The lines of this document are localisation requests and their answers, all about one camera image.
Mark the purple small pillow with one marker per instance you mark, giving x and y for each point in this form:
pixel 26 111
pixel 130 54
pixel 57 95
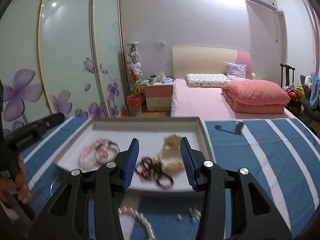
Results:
pixel 236 72

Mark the grey shallow cardboard tray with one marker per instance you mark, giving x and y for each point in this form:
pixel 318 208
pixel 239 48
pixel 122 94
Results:
pixel 150 133

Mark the sliding floral wardrobe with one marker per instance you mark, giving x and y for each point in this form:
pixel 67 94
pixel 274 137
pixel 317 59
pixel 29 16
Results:
pixel 61 56

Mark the blue white striped tablecloth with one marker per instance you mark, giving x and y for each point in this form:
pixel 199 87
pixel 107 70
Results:
pixel 282 154

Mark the folded coral pink quilt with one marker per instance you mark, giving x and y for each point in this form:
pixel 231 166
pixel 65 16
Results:
pixel 255 96

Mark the wall power socket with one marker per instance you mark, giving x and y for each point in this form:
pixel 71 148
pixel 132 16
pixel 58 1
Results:
pixel 160 44

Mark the pink bedside nightstand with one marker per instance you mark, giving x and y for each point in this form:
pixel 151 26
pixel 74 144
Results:
pixel 158 97

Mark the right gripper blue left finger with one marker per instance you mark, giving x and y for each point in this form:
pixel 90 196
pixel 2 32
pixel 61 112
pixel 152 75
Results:
pixel 65 216

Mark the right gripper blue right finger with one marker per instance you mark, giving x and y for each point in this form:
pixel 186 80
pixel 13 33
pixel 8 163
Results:
pixel 253 214

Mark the blue plush garment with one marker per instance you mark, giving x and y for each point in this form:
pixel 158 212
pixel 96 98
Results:
pixel 314 98

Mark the dark wooden chair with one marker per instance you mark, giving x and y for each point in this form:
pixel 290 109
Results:
pixel 287 75

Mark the pink curtain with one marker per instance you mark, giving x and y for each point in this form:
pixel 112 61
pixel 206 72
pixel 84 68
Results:
pixel 314 24

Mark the white patterned pillow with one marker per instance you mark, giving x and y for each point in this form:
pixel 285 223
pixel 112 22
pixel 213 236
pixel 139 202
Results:
pixel 207 80

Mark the hanging plush toy stack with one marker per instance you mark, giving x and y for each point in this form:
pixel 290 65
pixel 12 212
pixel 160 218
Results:
pixel 134 68

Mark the bed with beige headboard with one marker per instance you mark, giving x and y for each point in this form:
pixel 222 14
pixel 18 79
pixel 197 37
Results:
pixel 207 103

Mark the thin silver round bangle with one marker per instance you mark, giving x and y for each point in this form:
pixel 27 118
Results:
pixel 54 185

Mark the white mug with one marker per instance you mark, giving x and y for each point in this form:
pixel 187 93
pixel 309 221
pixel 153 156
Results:
pixel 153 79

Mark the red mesh waste basket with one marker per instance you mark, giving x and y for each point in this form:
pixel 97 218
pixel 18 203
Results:
pixel 134 102

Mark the person left hand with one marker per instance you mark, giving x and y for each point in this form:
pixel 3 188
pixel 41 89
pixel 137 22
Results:
pixel 20 184

